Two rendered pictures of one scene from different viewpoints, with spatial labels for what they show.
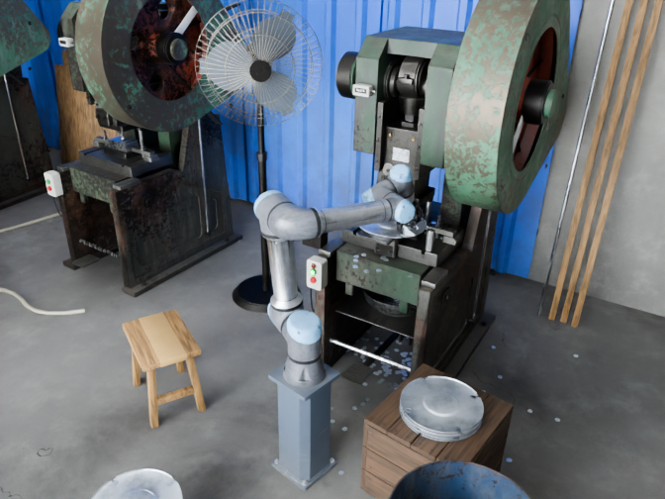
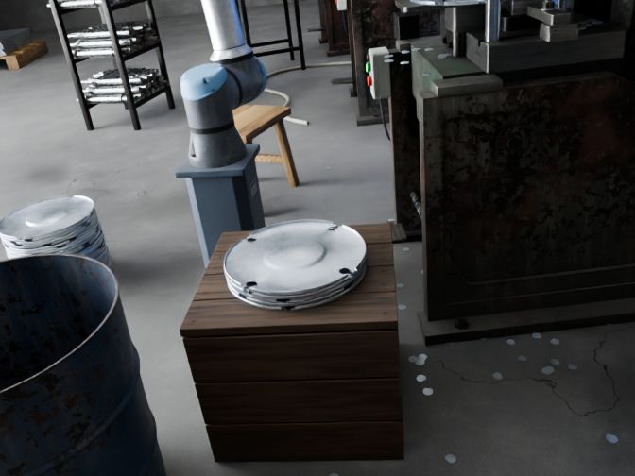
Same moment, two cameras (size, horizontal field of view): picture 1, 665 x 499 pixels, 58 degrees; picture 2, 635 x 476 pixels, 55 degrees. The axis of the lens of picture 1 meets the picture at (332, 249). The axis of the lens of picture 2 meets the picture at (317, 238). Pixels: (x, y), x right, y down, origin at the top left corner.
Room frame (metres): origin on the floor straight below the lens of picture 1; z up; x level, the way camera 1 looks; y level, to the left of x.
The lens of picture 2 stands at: (1.14, -1.36, 1.00)
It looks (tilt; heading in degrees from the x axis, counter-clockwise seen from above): 28 degrees down; 60
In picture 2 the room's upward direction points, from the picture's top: 7 degrees counter-clockwise
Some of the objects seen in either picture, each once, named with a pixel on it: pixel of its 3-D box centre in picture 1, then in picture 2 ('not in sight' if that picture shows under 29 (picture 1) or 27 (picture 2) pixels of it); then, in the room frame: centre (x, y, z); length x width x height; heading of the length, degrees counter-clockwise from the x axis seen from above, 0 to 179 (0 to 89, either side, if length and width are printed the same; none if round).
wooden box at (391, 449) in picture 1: (435, 448); (306, 336); (1.64, -0.40, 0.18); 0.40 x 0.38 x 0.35; 142
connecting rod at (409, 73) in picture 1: (414, 99); not in sight; (2.40, -0.31, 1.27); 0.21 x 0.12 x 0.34; 149
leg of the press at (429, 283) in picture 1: (465, 282); (617, 150); (2.38, -0.61, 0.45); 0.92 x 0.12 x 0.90; 149
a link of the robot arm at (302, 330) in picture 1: (303, 334); (208, 94); (1.71, 0.09, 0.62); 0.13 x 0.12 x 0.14; 28
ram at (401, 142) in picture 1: (405, 158); not in sight; (2.36, -0.29, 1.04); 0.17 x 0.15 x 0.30; 149
